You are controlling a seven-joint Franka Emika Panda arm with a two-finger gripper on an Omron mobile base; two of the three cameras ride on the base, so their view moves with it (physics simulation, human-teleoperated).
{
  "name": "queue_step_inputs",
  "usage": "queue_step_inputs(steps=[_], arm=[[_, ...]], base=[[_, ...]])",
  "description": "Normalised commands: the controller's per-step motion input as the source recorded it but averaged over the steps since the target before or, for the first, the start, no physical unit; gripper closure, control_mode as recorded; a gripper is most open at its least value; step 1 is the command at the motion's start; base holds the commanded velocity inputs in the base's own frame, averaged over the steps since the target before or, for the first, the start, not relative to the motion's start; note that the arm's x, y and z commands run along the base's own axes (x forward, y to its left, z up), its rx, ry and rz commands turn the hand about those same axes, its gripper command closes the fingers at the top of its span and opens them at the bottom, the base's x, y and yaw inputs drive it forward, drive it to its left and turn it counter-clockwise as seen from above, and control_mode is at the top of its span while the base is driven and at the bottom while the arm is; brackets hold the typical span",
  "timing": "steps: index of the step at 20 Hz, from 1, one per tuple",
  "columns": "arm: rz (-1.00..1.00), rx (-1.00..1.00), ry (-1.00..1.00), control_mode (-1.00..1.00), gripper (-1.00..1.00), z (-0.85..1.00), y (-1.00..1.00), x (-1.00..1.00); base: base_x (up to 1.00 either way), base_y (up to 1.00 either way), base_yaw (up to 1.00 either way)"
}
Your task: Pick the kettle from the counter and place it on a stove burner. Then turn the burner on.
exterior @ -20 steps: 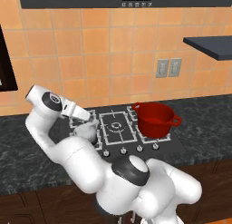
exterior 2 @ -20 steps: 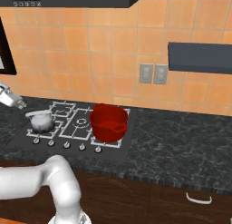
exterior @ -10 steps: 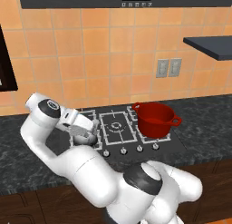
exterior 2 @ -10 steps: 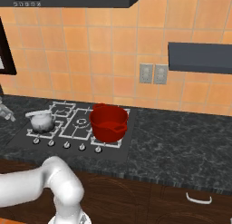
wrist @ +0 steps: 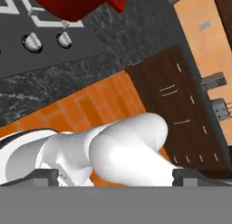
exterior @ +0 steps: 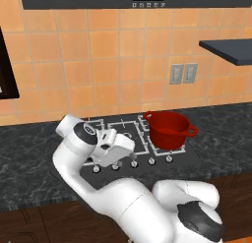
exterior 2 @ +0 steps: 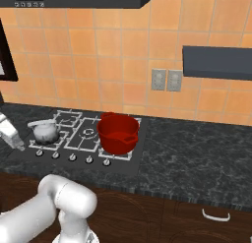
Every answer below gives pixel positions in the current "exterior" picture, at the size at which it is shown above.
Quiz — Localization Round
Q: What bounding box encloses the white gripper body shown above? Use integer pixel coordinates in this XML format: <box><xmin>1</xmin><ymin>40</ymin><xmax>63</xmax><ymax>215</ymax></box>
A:
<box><xmin>93</xmin><ymin>133</ymin><xmax>137</xmax><ymax>168</ymax></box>

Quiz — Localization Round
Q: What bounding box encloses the black stove hob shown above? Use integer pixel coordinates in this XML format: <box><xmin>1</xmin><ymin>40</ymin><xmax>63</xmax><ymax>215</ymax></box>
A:
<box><xmin>79</xmin><ymin>113</ymin><xmax>205</xmax><ymax>191</ymax></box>

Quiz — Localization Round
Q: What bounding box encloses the dark wood cupboard front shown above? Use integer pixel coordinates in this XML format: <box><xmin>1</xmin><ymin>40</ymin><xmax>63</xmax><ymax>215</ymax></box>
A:
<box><xmin>206</xmin><ymin>171</ymin><xmax>252</xmax><ymax>243</ymax></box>
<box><xmin>0</xmin><ymin>209</ymin><xmax>51</xmax><ymax>243</ymax></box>
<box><xmin>38</xmin><ymin>200</ymin><xmax>130</xmax><ymax>243</ymax></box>

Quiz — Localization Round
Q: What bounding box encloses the red pot with handles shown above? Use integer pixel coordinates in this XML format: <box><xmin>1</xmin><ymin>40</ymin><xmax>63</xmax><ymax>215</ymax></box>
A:
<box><xmin>143</xmin><ymin>110</ymin><xmax>199</xmax><ymax>152</ymax></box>

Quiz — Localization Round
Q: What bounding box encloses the grey wall outlet plate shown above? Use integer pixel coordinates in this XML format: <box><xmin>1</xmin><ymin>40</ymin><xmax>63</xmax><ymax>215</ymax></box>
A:
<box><xmin>182</xmin><ymin>62</ymin><xmax>199</xmax><ymax>85</ymax></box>
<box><xmin>168</xmin><ymin>63</ymin><xmax>185</xmax><ymax>86</ymax></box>

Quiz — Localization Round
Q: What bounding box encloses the dark brown wall cabinet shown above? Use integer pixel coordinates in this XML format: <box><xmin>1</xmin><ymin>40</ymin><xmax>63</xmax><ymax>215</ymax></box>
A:
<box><xmin>0</xmin><ymin>26</ymin><xmax>21</xmax><ymax>100</ymax></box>

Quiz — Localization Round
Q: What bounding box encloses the dark grey wall shelf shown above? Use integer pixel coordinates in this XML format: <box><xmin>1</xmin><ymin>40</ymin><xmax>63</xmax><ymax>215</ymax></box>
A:
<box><xmin>198</xmin><ymin>37</ymin><xmax>252</xmax><ymax>67</ymax></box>

